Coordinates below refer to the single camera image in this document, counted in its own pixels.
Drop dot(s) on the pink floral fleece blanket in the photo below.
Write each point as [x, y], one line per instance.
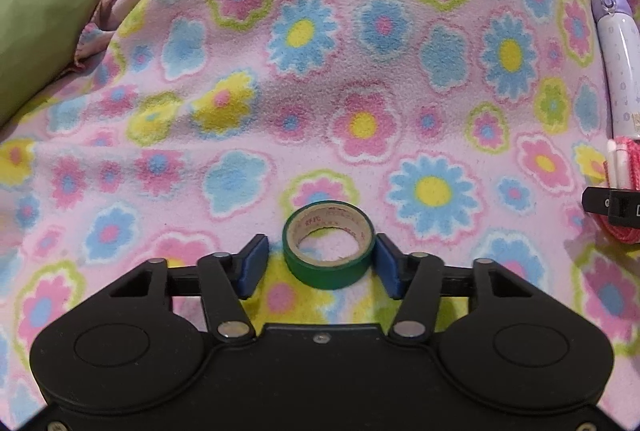
[300, 111]

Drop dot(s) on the green tape roll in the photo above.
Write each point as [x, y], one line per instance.
[320, 278]

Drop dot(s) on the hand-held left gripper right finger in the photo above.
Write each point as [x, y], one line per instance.
[387, 268]

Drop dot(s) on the green cushion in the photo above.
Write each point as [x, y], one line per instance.
[35, 26]

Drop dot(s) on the pink-edged white cloth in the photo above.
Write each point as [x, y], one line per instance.
[632, 158]

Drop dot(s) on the purple insulated bottle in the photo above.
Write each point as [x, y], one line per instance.
[620, 61]

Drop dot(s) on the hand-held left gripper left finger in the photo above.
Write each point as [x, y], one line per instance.
[252, 263]

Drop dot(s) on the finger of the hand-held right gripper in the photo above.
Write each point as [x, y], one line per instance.
[620, 208]

